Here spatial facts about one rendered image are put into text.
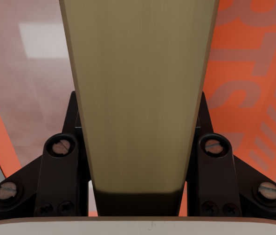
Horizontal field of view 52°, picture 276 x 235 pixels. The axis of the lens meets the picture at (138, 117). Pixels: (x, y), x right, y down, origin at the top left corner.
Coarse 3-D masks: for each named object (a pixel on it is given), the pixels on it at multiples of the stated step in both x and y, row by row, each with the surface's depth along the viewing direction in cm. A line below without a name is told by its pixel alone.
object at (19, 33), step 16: (0, 0) 14; (16, 0) 14; (32, 0) 14; (48, 0) 14; (0, 16) 15; (16, 16) 15; (32, 16) 15; (48, 16) 15; (0, 32) 16; (16, 32) 16; (32, 32) 16; (48, 32) 16; (64, 32) 16; (0, 48) 16; (16, 48) 16; (32, 48) 16; (48, 48) 16; (64, 48) 16
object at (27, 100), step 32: (0, 64) 17; (32, 64) 17; (64, 64) 17; (0, 96) 19; (32, 96) 19; (64, 96) 19; (0, 128) 21; (32, 128) 21; (0, 160) 23; (32, 160) 23
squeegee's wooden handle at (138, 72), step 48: (96, 0) 5; (144, 0) 5; (192, 0) 5; (96, 48) 5; (144, 48) 5; (192, 48) 5; (96, 96) 6; (144, 96) 6; (192, 96) 6; (96, 144) 7; (144, 144) 7; (192, 144) 8; (96, 192) 9; (144, 192) 8
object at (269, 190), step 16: (208, 112) 11; (208, 128) 11; (192, 160) 10; (240, 160) 10; (192, 176) 11; (240, 176) 9; (256, 176) 9; (240, 192) 9; (256, 192) 9; (272, 192) 9; (256, 208) 9; (272, 208) 9
